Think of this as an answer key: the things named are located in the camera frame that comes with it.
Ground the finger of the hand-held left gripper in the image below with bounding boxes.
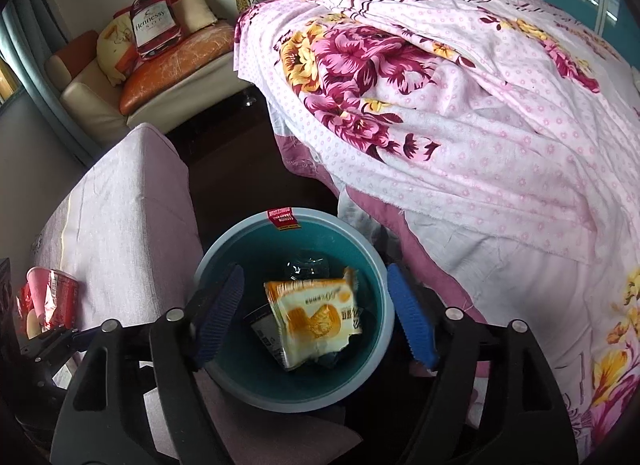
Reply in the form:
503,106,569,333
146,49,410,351
20,329,101,372

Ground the clear plastic bottle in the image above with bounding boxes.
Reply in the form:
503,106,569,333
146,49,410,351
285,252,331,280

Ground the teal plastic trash bin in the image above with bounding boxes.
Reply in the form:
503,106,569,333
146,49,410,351
192,208,396,413

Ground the beige pillow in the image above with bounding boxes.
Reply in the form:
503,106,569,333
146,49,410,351
175,0,218,36

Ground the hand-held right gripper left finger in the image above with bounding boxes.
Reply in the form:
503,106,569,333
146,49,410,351
50,264,246,465

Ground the yellow white snack wrapper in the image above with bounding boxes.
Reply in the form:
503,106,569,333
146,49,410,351
263,266,363,372

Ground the orange seat cushion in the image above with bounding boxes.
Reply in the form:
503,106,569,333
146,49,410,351
120,25,236,113

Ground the red bottle-shaped pillow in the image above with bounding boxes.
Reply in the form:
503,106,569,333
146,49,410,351
129,0,188,62

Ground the mauve bed sheet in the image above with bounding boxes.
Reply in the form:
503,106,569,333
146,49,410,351
277,135,501,381

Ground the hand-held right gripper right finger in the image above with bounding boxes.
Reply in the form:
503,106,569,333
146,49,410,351
386,263,581,465

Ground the pink floral blanket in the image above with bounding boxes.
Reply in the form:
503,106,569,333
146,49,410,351
235,0,640,446

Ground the cream leather sofa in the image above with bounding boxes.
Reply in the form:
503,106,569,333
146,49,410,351
45,20,251,128

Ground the yellow printed pillow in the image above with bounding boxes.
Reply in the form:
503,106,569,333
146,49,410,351
96,15,143,86

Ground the red snack wrapper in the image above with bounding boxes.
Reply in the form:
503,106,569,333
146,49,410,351
25,266,81,333

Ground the grey-blue curtain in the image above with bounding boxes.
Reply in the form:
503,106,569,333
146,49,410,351
0,0,96,166

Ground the lilac tablecloth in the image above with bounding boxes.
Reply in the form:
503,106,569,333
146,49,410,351
27,122,366,465

